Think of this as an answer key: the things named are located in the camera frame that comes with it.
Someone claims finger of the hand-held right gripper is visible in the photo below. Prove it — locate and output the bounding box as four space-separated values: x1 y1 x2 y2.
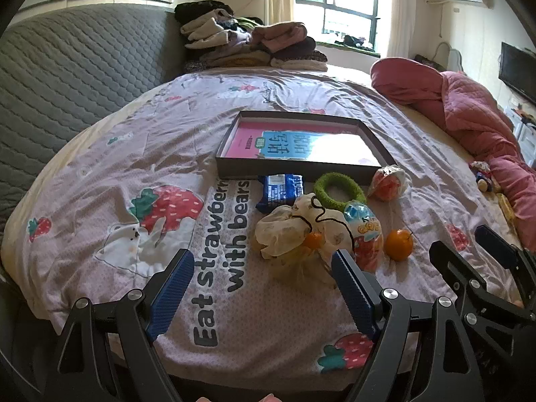
429 241 488 315
475 225 529 271

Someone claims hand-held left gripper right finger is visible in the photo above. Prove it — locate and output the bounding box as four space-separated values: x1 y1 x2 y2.
331 249 486 402

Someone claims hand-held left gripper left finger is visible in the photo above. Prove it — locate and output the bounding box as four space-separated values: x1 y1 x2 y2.
46 249 195 402

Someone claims clear packet with red snack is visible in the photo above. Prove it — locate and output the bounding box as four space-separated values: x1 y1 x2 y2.
343 201 385 273

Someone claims orange with stem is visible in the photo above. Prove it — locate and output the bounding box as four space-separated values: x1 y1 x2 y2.
384 228 414 262

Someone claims cream patterned drawstring pouch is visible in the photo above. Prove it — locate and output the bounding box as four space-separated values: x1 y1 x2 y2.
255 193 356 289

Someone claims red-orange snack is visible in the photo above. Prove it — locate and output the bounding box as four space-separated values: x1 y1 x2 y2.
367 165 413 202

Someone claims green fuzzy ring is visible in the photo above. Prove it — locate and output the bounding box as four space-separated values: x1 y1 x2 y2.
314 173 368 211

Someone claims blue snack packet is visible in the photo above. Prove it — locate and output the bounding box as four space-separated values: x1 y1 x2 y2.
255 174 304 214

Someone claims shallow box tray pink base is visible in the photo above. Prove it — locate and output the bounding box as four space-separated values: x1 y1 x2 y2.
215 111 398 185

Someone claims yellow packet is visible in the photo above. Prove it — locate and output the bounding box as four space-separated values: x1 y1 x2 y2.
496 195 518 224

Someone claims small colourful toy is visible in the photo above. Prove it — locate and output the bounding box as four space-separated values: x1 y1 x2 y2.
469 161 501 193

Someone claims pink quilt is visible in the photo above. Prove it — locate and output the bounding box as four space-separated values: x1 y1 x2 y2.
435 71 536 252

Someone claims printed blanket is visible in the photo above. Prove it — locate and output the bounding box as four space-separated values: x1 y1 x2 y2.
0 69 524 386

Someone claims black television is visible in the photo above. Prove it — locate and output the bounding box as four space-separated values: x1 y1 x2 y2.
500 42 536 105

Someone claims white fan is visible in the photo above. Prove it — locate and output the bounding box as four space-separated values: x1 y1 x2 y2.
435 42 463 72

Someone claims dark bag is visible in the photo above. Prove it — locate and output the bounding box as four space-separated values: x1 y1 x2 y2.
414 54 445 70

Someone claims cream bed sheet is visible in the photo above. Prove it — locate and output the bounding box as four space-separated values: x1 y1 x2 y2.
0 63 522 323

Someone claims grey quilted headboard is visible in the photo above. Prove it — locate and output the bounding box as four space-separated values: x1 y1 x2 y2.
0 2 189 235

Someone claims pile of folded clothes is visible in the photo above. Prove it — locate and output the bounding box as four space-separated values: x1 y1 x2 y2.
174 1 329 73

